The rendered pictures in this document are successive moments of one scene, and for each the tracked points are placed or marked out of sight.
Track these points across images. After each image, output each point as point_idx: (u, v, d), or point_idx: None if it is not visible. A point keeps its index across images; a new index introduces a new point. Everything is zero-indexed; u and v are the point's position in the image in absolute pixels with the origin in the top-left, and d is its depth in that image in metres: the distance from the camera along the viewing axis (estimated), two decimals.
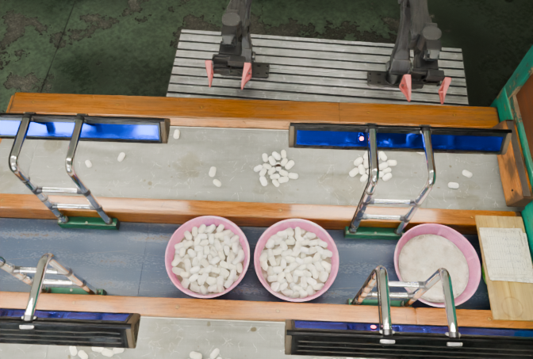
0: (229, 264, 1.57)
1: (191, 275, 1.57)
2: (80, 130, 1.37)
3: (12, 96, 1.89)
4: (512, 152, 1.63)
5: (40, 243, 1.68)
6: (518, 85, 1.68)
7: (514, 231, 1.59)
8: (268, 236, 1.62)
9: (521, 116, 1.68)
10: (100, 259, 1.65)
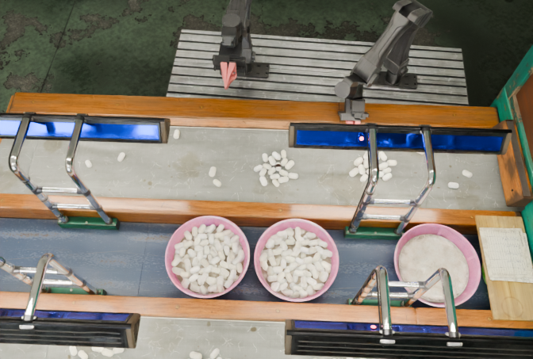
0: (229, 264, 1.57)
1: (191, 275, 1.57)
2: (80, 130, 1.37)
3: (12, 96, 1.89)
4: (512, 152, 1.63)
5: (40, 243, 1.68)
6: (518, 85, 1.68)
7: (514, 231, 1.59)
8: (268, 236, 1.62)
9: (521, 116, 1.68)
10: (100, 259, 1.65)
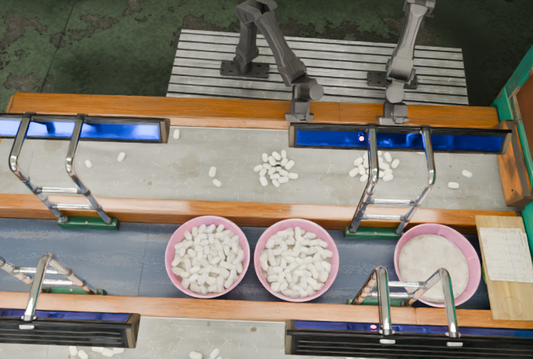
0: (229, 264, 1.57)
1: (191, 275, 1.57)
2: (80, 130, 1.37)
3: (12, 96, 1.89)
4: (512, 152, 1.63)
5: (40, 243, 1.68)
6: (518, 85, 1.68)
7: (514, 231, 1.59)
8: (268, 236, 1.62)
9: (521, 116, 1.68)
10: (100, 259, 1.65)
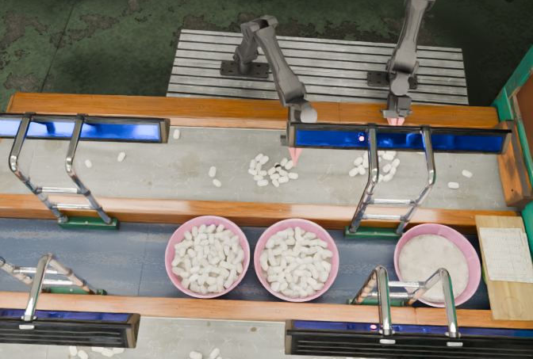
0: (229, 264, 1.57)
1: (191, 275, 1.57)
2: (80, 130, 1.37)
3: (12, 96, 1.89)
4: (512, 152, 1.63)
5: (40, 243, 1.68)
6: (518, 85, 1.68)
7: (514, 231, 1.59)
8: (268, 236, 1.62)
9: (521, 116, 1.68)
10: (100, 259, 1.65)
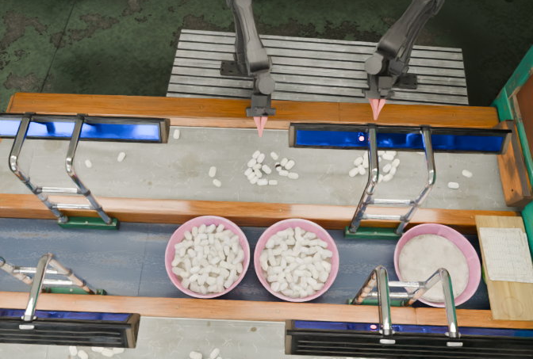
0: (229, 264, 1.57)
1: (191, 275, 1.57)
2: (80, 130, 1.37)
3: (12, 96, 1.89)
4: (512, 152, 1.63)
5: (40, 243, 1.68)
6: (518, 85, 1.68)
7: (514, 231, 1.59)
8: (268, 236, 1.62)
9: (521, 116, 1.68)
10: (100, 259, 1.65)
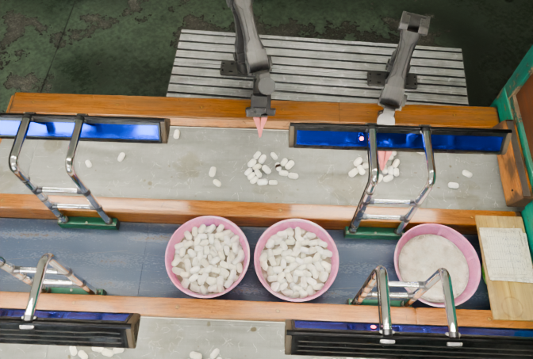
0: (229, 264, 1.57)
1: (191, 275, 1.57)
2: (80, 130, 1.37)
3: (12, 96, 1.89)
4: (512, 152, 1.63)
5: (40, 243, 1.68)
6: (518, 85, 1.68)
7: (514, 231, 1.59)
8: (268, 236, 1.62)
9: (521, 116, 1.68)
10: (100, 259, 1.65)
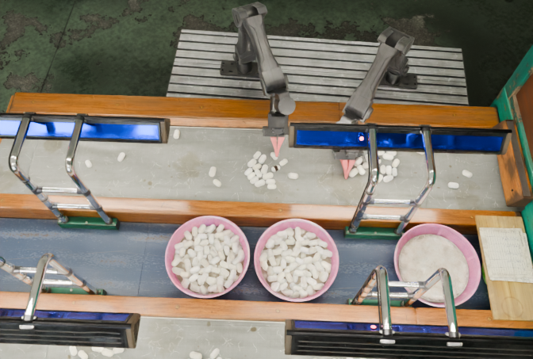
0: (229, 264, 1.57)
1: (191, 275, 1.57)
2: (80, 130, 1.37)
3: (12, 96, 1.89)
4: (512, 152, 1.63)
5: (40, 243, 1.68)
6: (518, 85, 1.68)
7: (514, 231, 1.59)
8: (268, 236, 1.62)
9: (521, 116, 1.68)
10: (100, 259, 1.65)
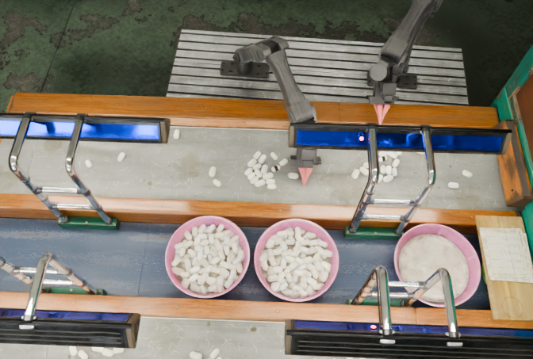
0: (229, 264, 1.57)
1: (191, 275, 1.57)
2: (80, 130, 1.37)
3: (12, 96, 1.89)
4: (512, 152, 1.63)
5: (40, 243, 1.68)
6: (518, 85, 1.68)
7: (514, 231, 1.59)
8: (268, 236, 1.62)
9: (521, 116, 1.68)
10: (100, 259, 1.65)
